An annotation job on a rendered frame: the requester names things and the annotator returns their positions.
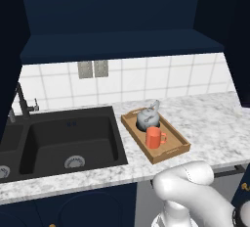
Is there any orange mug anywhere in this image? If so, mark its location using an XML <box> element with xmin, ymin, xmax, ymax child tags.
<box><xmin>146</xmin><ymin>126</ymin><xmax>168</xmax><ymax>150</ymax></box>

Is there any dark blue wall cabinet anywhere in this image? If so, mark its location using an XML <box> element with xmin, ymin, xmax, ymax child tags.
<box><xmin>19</xmin><ymin>0</ymin><xmax>226</xmax><ymax>66</ymax></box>

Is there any grey kettle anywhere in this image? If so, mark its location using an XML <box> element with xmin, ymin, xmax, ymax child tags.
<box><xmin>136</xmin><ymin>99</ymin><xmax>161</xmax><ymax>130</ymax></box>

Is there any grey wall socket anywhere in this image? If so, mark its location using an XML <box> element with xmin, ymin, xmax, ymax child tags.
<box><xmin>77</xmin><ymin>61</ymin><xmax>94</xmax><ymax>79</ymax></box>
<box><xmin>93</xmin><ymin>59</ymin><xmax>109</xmax><ymax>78</ymax></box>

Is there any dark blue cabinet door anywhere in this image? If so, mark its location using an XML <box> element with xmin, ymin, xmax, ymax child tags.
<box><xmin>0</xmin><ymin>0</ymin><xmax>31</xmax><ymax>145</ymax></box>
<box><xmin>220</xmin><ymin>0</ymin><xmax>250</xmax><ymax>109</ymax></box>

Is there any dark blue base cabinet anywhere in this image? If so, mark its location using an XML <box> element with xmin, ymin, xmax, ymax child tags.
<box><xmin>0</xmin><ymin>182</ymin><xmax>138</xmax><ymax>227</ymax></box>
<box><xmin>230</xmin><ymin>163</ymin><xmax>250</xmax><ymax>209</ymax></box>

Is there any black tap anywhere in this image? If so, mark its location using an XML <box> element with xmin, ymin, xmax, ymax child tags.
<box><xmin>15</xmin><ymin>82</ymin><xmax>40</xmax><ymax>120</ymax></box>

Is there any black dishwasher handle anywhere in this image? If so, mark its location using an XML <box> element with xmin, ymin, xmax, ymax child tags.
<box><xmin>213</xmin><ymin>164</ymin><xmax>246</xmax><ymax>179</ymax></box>

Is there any wooden tray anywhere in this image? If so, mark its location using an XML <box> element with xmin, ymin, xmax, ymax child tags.
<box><xmin>120</xmin><ymin>107</ymin><xmax>191</xmax><ymax>165</ymax></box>

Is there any black sink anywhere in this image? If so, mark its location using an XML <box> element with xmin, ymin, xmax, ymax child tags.
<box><xmin>0</xmin><ymin>106</ymin><xmax>129</xmax><ymax>184</ymax></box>

